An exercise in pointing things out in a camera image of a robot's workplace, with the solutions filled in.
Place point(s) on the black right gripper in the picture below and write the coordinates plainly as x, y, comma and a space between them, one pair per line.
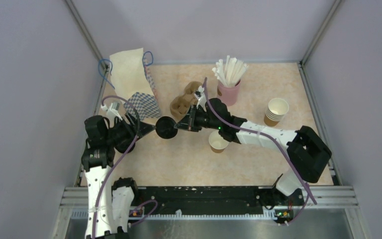
188, 122

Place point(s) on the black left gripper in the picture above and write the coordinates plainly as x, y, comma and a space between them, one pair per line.
129, 128

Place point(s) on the black plastic cup lid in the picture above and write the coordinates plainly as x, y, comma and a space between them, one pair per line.
165, 127

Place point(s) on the single brown paper cup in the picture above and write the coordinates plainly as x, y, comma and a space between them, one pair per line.
217, 143

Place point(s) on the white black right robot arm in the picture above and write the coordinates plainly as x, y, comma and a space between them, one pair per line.
303, 149

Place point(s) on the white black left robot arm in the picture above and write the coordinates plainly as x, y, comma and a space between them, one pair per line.
109, 201

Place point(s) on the brown pulp cup carrier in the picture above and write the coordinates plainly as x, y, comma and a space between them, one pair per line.
182, 103

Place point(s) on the stack of black lids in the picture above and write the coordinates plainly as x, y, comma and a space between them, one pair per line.
123, 146

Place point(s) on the pink straw holder cup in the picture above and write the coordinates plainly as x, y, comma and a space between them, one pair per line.
228, 95

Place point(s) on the blue checkered paper bag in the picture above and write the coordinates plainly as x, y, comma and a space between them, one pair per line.
129, 77

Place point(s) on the bundle of white straws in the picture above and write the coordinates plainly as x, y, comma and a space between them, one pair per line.
229, 71

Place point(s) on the stack of brown paper cups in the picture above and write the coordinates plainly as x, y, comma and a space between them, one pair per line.
276, 110

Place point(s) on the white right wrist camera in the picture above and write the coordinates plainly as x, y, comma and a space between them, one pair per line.
200, 96

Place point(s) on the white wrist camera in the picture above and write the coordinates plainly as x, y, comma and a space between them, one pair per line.
200, 96
112, 111

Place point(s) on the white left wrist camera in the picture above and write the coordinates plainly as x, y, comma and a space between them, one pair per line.
112, 111

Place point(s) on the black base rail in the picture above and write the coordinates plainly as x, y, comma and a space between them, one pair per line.
219, 202

